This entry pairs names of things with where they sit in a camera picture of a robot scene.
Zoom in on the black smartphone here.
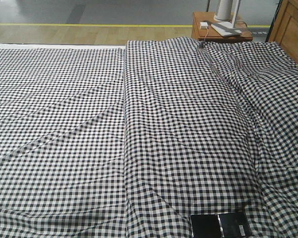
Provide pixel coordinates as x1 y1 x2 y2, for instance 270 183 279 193
190 212 252 238

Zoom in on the checkered bed sheet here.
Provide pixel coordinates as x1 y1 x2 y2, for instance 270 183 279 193
0 48 126 238

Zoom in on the checkered folded quilt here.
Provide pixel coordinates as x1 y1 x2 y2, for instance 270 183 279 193
124 37 298 238

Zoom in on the wooden nightstand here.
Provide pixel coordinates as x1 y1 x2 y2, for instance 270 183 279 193
191 12 253 43

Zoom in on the white charger adapter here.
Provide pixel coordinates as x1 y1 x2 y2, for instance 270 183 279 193
200 22 209 29

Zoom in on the white cylindrical heater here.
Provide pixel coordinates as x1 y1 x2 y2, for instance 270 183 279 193
214 0 233 22

